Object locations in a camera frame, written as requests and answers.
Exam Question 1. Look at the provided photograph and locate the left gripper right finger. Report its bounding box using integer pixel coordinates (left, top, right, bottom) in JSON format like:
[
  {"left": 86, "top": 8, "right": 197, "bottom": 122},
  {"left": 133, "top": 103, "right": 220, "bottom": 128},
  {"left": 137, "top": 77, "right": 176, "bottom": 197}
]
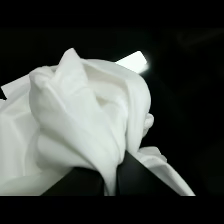
[{"left": 116, "top": 150, "right": 176, "bottom": 197}]

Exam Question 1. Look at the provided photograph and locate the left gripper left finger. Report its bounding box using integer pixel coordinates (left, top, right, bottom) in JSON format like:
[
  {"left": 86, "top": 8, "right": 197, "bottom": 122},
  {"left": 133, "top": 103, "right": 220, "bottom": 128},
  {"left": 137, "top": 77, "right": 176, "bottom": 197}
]
[{"left": 41, "top": 166, "right": 106, "bottom": 197}]

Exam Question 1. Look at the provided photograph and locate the white shirt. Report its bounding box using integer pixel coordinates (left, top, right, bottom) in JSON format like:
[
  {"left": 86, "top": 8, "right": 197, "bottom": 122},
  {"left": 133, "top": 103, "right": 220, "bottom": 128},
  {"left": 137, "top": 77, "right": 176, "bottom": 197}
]
[{"left": 0, "top": 47, "right": 196, "bottom": 197}]

